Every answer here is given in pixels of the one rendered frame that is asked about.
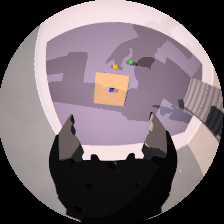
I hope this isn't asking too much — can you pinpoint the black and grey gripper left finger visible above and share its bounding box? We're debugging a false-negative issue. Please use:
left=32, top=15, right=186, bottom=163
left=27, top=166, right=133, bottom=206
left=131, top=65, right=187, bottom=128
left=49, top=115, right=84, bottom=195

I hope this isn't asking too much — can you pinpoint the peach square mat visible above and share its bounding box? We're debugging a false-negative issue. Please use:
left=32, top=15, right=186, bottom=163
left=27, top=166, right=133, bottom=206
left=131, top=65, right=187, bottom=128
left=94, top=72, right=129, bottom=106

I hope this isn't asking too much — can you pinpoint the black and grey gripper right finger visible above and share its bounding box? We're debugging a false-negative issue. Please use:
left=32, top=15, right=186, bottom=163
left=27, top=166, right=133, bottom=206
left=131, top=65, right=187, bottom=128
left=141, top=112, right=177, bottom=193

